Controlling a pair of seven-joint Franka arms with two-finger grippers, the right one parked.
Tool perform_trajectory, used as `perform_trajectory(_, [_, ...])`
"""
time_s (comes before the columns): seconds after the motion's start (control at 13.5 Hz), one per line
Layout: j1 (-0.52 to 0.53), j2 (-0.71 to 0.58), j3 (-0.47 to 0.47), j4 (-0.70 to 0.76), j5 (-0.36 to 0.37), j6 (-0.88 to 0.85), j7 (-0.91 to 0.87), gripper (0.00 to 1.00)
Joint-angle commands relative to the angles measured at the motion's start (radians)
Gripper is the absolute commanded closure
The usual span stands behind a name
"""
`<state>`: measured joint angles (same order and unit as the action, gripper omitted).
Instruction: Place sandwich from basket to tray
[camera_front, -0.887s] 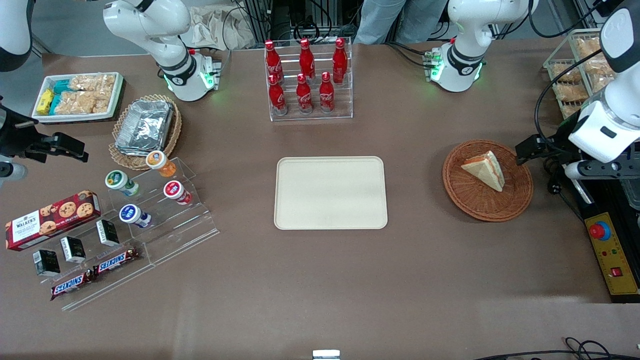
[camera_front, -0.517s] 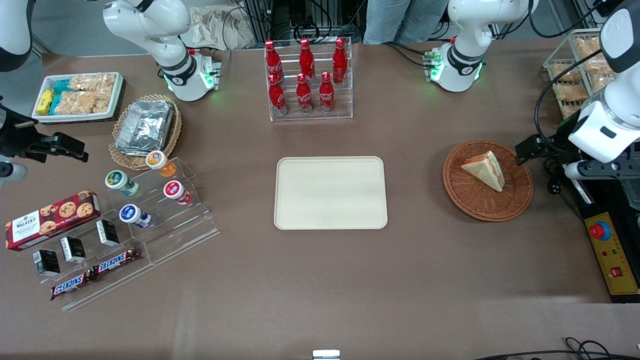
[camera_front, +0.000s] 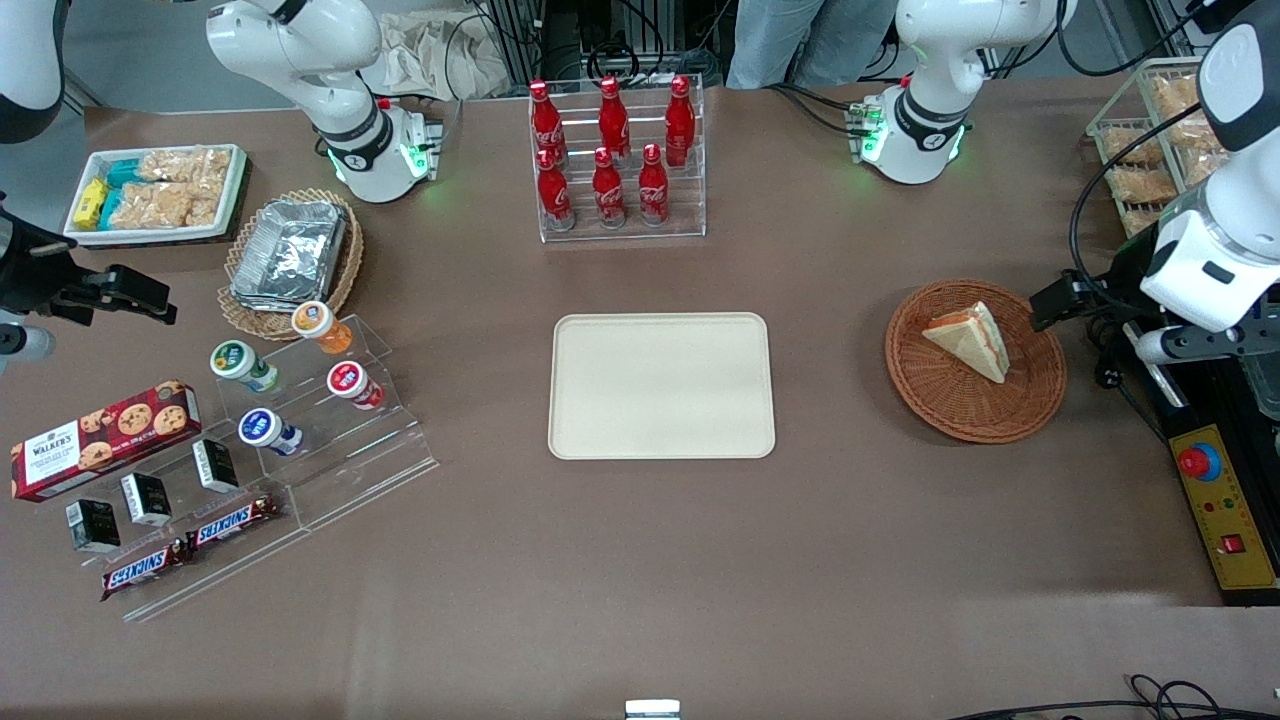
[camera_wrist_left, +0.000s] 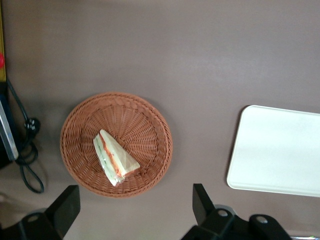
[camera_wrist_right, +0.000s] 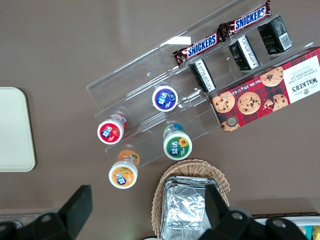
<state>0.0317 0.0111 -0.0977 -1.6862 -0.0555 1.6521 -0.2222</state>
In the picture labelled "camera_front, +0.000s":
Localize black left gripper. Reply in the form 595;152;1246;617
1030;234;1167;332

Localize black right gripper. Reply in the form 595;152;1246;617
0;195;179;327

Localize triangular sandwich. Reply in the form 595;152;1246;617
921;301;1011;385

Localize light tan wicker basket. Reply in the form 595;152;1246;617
217;188;365;342

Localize brown round wicker basket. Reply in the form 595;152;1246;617
885;278;1068;445

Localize white rectangular snack tray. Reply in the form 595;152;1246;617
63;144;249;247

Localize beige plastic tray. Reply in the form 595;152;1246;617
548;312;777;461

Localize yellow snack packet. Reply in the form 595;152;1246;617
74;178;110;230

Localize clear bag of crisps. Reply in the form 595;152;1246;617
138;148;233;187
110;182;223;232

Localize green drink bottle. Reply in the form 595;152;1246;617
210;340;282;393

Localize red Walkers cookie box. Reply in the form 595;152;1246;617
10;380;203;503

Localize aluminium foil container stack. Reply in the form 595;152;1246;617
230;199;348;309

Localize black tabletop machine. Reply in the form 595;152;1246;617
1120;300;1280;607

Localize blue drink bottle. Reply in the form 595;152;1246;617
238;408;304;457

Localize orange drink bottle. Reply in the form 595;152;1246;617
291;301;354;357

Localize small black carton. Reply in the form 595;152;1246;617
192;439;240;494
120;472;173;528
66;498;122;554

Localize red drink bottle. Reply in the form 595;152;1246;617
327;361;386;411

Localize Snickers chocolate bar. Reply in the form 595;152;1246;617
186;495;282;553
100;540;191;602

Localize yellow control panel box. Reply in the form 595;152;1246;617
1170;425;1280;593

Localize clear acrylic stepped stand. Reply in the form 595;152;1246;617
30;430;306;623
215;315;441;533

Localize person in blue jeans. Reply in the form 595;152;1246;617
725;0;898;90

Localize clear acrylic bottle rack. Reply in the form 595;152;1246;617
528;75;708;244

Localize red cola bottle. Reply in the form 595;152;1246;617
598;76;632;161
592;147;628;230
529;80;567;167
665;76;697;169
536;148;577;233
638;143;671;228

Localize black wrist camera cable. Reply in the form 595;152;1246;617
1068;95;1233;301

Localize black power cable with plug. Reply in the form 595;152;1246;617
1090;300;1173;443

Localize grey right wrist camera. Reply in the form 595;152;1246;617
0;318;57;367

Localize white wire shelf rack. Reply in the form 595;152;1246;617
1086;57;1233;241

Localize black arm base cable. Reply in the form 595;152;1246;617
768;82;873;137

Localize black cables at table edge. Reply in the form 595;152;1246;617
950;674;1280;720

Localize tangled black cables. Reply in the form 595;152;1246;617
480;0;723;91

